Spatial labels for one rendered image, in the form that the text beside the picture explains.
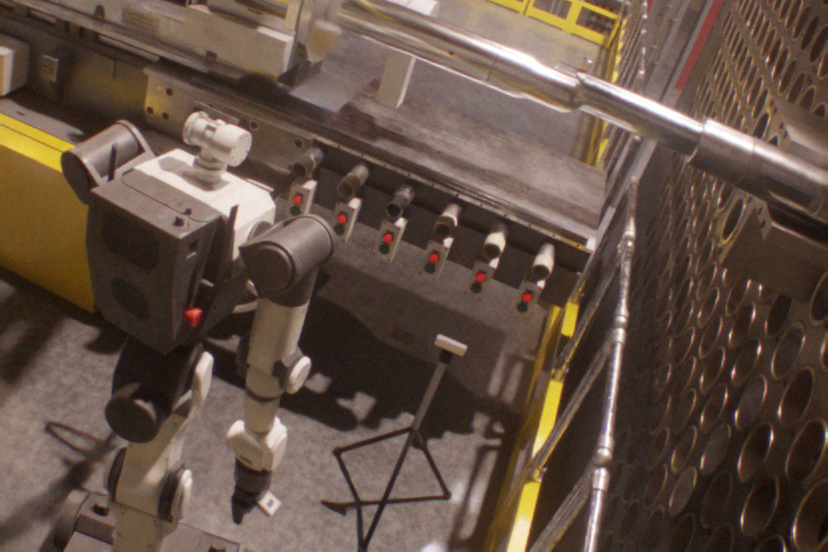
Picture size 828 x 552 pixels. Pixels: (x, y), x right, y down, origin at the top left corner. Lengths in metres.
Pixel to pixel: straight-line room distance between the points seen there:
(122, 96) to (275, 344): 1.92
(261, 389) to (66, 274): 1.78
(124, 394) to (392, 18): 1.36
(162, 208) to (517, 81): 1.26
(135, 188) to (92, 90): 1.92
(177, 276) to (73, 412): 1.60
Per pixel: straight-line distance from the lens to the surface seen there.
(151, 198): 1.36
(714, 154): 2.66
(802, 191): 2.74
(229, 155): 1.38
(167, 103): 3.03
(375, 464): 2.89
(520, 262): 2.72
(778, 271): 3.14
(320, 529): 2.66
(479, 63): 2.29
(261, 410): 1.58
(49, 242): 3.17
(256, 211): 1.41
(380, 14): 2.35
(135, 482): 1.84
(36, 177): 3.06
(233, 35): 2.75
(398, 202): 2.55
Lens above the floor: 2.14
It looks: 33 degrees down
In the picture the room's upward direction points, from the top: 19 degrees clockwise
